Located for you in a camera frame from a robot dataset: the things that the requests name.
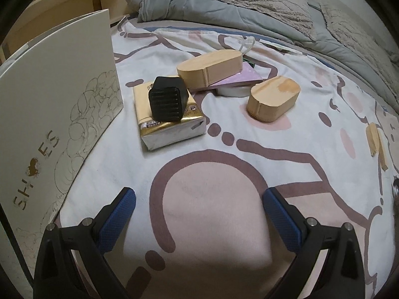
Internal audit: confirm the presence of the white cord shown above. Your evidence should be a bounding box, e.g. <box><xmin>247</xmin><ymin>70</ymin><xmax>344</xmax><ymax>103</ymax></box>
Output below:
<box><xmin>236</xmin><ymin>36</ymin><xmax>255</xmax><ymax>52</ymax></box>

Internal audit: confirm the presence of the oval wooden block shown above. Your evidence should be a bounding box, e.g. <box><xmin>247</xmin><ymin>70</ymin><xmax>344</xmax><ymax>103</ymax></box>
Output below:
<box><xmin>246</xmin><ymin>75</ymin><xmax>301</xmax><ymax>123</ymax></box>
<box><xmin>176</xmin><ymin>49</ymin><xmax>244</xmax><ymax>89</ymax></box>

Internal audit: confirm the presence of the gold tissue pack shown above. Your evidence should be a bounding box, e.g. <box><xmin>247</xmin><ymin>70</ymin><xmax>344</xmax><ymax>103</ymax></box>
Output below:
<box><xmin>132</xmin><ymin>80</ymin><xmax>206</xmax><ymax>152</ymax></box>

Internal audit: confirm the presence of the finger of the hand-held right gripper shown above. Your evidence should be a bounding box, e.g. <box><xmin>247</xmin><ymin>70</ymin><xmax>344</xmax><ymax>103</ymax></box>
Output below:
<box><xmin>391</xmin><ymin>177</ymin><xmax>399</xmax><ymax>209</ymax></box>

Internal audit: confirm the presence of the printed cartoon blanket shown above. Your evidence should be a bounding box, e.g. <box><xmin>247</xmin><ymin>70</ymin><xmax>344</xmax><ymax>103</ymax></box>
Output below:
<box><xmin>58</xmin><ymin>15</ymin><xmax>399</xmax><ymax>299</ymax></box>

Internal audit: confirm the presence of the black ribbed cap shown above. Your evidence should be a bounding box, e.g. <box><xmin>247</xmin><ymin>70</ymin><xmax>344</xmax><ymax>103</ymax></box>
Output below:
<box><xmin>148</xmin><ymin>75</ymin><xmax>190</xmax><ymax>123</ymax></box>

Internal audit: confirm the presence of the rectangular wooden bar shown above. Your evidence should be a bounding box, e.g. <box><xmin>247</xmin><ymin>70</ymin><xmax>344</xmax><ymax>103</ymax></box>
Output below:
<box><xmin>366</xmin><ymin>123</ymin><xmax>380</xmax><ymax>157</ymax></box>

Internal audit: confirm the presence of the wooden plank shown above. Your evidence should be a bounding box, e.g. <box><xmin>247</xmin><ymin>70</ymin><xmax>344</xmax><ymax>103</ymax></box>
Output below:
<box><xmin>377</xmin><ymin>128</ymin><xmax>389</xmax><ymax>172</ymax></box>

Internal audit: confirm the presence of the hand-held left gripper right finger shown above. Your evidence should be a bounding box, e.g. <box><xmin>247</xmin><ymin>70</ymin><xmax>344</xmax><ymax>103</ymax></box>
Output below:
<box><xmin>262</xmin><ymin>187</ymin><xmax>365</xmax><ymax>299</ymax></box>

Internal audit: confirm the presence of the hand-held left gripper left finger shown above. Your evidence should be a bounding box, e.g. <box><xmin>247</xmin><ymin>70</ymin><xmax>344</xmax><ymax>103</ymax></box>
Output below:
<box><xmin>33</xmin><ymin>187</ymin><xmax>137</xmax><ymax>299</ymax></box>

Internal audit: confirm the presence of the white shoe box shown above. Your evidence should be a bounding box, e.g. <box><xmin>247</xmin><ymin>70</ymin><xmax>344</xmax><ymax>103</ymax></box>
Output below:
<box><xmin>0</xmin><ymin>9</ymin><xmax>124</xmax><ymax>287</ymax></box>

